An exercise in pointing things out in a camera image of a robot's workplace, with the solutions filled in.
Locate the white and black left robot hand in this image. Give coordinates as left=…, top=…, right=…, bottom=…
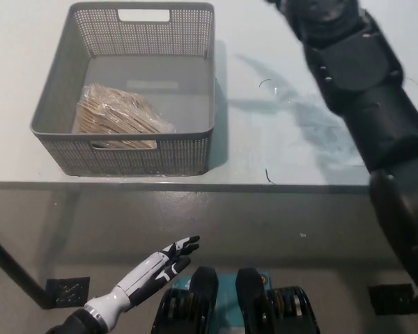
left=83, top=235, right=201, bottom=330

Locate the grey perforated plastic basket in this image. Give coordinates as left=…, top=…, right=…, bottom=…
left=29, top=1, right=217, bottom=177

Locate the clear bag of wooden cutlery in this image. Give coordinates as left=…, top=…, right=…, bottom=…
left=76, top=82, right=178, bottom=150

